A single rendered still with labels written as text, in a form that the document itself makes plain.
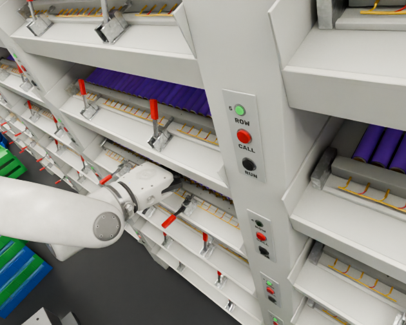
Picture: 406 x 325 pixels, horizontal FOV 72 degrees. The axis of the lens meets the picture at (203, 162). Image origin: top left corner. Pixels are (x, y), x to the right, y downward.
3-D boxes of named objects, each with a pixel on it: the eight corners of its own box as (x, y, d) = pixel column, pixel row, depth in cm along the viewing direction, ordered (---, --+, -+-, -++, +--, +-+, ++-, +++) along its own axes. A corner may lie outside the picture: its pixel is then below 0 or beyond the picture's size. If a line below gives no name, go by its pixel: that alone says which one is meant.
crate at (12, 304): (4, 318, 141) (-7, 313, 136) (-12, 300, 152) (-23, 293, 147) (53, 267, 157) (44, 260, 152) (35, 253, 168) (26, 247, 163)
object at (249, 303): (268, 327, 84) (256, 323, 74) (145, 234, 121) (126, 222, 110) (299, 267, 90) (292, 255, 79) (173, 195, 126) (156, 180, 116)
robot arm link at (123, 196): (120, 197, 52) (134, 190, 54) (96, 180, 57) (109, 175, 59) (129, 230, 56) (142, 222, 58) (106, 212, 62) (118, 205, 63)
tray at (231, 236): (252, 263, 58) (239, 249, 51) (102, 168, 95) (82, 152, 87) (298, 184, 63) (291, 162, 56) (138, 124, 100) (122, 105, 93)
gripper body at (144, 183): (132, 195, 53) (175, 169, 60) (104, 177, 59) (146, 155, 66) (139, 224, 57) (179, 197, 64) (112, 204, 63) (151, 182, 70)
